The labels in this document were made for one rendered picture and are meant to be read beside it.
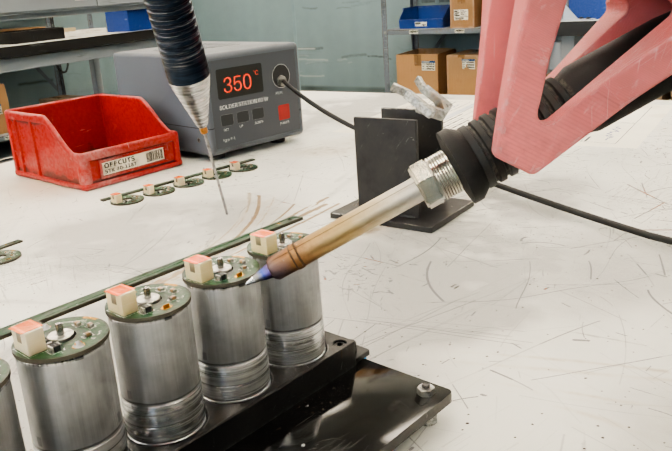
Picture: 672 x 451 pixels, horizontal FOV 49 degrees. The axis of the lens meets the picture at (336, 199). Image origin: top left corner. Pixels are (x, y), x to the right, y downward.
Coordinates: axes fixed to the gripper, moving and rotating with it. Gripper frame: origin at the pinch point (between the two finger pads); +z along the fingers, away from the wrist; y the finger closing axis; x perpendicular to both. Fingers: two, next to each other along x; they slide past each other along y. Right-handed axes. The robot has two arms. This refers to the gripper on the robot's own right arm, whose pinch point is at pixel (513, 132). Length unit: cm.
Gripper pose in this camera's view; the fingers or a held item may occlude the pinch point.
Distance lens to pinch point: 23.1
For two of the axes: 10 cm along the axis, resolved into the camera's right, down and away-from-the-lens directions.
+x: 8.9, 4.1, 1.8
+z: -4.4, 8.7, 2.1
